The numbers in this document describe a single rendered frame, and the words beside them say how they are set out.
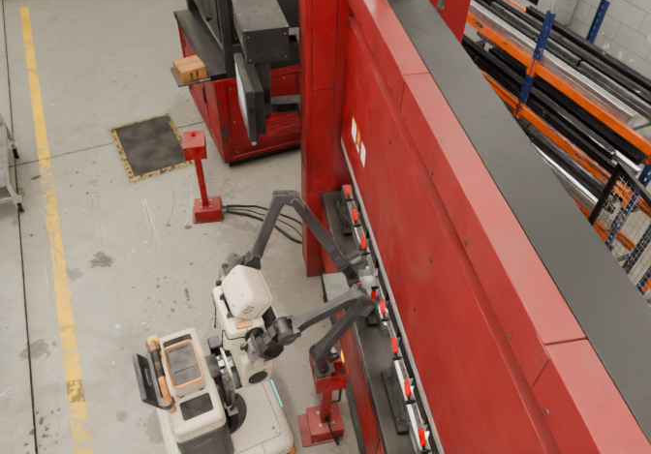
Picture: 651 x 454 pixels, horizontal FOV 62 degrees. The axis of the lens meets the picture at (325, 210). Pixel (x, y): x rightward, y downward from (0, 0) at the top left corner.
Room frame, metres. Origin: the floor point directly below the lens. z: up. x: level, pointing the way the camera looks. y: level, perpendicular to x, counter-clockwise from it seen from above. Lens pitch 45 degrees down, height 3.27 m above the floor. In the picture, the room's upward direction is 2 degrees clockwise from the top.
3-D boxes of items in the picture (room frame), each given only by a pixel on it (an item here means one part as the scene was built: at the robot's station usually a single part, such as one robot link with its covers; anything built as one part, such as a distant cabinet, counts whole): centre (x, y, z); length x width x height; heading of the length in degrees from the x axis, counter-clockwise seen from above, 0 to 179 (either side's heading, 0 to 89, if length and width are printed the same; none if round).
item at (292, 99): (2.97, 0.24, 1.18); 0.40 x 0.24 x 0.07; 11
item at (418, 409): (0.99, -0.44, 1.18); 0.15 x 0.09 x 0.17; 11
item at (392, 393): (1.14, -0.35, 0.89); 0.30 x 0.05 x 0.03; 11
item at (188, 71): (3.76, 1.11, 1.04); 0.30 x 0.26 x 0.12; 26
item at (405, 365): (1.18, -0.40, 1.18); 0.15 x 0.09 x 0.17; 11
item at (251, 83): (2.81, 0.48, 1.42); 0.45 x 0.12 x 0.36; 16
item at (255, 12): (2.89, 0.41, 1.53); 0.51 x 0.25 x 0.85; 16
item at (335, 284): (1.72, -0.14, 1.00); 0.26 x 0.18 x 0.01; 101
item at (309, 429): (1.38, -0.01, 0.06); 0.25 x 0.20 x 0.12; 103
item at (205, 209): (3.17, 0.99, 0.41); 0.25 x 0.20 x 0.83; 101
